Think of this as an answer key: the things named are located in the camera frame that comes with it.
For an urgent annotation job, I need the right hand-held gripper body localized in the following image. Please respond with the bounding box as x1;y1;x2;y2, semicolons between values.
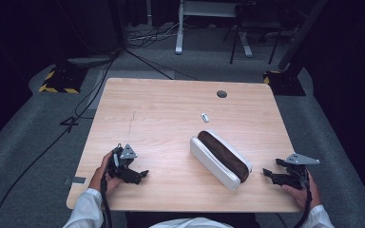
283;153;320;191

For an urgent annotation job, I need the black metal chair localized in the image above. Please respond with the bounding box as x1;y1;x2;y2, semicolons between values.
222;2;283;66

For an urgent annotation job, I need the person's right hand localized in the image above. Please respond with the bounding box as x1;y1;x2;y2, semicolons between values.
280;172;321;211

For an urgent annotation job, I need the white pencil case brown lining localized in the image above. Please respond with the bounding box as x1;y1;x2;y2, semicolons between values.
189;128;254;192

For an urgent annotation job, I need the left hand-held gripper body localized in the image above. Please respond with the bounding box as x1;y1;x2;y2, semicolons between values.
106;143;139;179

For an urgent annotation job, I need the white desk frame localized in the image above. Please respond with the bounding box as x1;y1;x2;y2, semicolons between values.
174;0;255;59

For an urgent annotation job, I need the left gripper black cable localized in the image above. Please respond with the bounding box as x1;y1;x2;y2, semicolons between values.
99;175;114;228

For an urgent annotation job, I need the bundle of floor cables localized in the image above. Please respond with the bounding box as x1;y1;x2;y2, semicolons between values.
125;22;188;50

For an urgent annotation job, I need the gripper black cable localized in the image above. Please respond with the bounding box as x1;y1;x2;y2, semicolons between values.
293;177;314;228
99;175;114;228

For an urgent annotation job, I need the person's torso white shirt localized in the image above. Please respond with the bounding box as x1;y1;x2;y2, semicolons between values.
147;217;236;228

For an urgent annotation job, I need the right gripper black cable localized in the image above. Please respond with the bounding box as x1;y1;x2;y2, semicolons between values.
293;177;314;228

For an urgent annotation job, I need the long black floor cable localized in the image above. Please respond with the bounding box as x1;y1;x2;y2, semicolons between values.
0;50;122;228

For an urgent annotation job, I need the grey label tag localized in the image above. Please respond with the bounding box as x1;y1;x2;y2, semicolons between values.
63;176;87;186

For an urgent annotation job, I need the person's left hand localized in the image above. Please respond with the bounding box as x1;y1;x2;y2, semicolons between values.
87;151;125;194

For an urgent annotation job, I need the yellow black striped stand base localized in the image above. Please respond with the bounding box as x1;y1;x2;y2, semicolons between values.
262;68;307;97
38;65;89;95

